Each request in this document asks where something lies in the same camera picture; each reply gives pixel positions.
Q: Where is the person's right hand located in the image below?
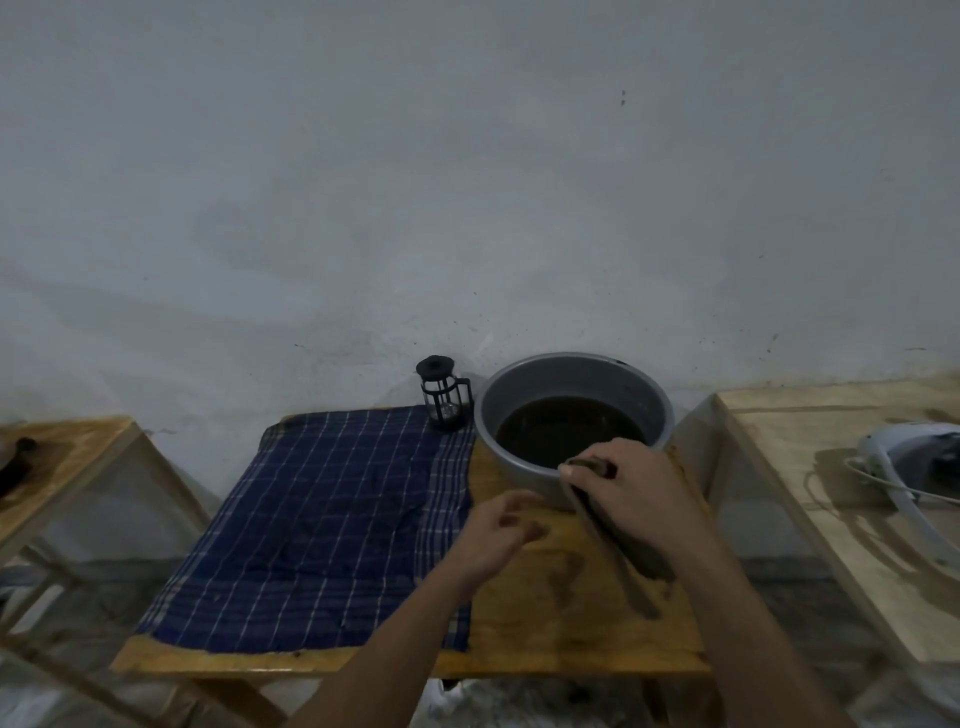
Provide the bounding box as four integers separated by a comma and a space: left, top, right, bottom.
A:
558, 438, 715, 573

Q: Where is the person's left hand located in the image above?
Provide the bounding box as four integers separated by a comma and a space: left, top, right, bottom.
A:
447, 489, 552, 598

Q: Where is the person's right forearm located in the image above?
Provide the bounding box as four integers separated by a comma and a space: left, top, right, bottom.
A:
660, 534, 837, 728

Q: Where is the person's left forearm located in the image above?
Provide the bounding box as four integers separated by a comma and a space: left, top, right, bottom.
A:
287, 553, 502, 728

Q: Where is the dark brown liquid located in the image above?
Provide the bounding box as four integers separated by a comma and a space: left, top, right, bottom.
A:
495, 396, 649, 472

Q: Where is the grey metal basin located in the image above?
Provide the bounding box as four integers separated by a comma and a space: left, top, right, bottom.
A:
474, 352, 676, 513

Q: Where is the black french press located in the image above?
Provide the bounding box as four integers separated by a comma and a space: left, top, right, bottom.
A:
416, 354, 474, 434

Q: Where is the wooden table with varnished top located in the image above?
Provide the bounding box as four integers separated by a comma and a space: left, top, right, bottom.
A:
110, 407, 723, 728

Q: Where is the blue plaid cloth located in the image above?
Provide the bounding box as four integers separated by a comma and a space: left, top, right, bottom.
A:
135, 405, 479, 655

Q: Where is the pale plywood table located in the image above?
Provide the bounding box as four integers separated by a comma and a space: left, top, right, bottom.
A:
707, 377, 960, 680

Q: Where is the white grey headset device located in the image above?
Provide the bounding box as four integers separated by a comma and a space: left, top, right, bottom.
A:
855, 420, 960, 573

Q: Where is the small wooden folding table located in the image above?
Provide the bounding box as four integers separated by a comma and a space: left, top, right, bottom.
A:
0, 415, 213, 728

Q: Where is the white cable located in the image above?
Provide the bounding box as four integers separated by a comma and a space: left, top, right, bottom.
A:
843, 454, 960, 505

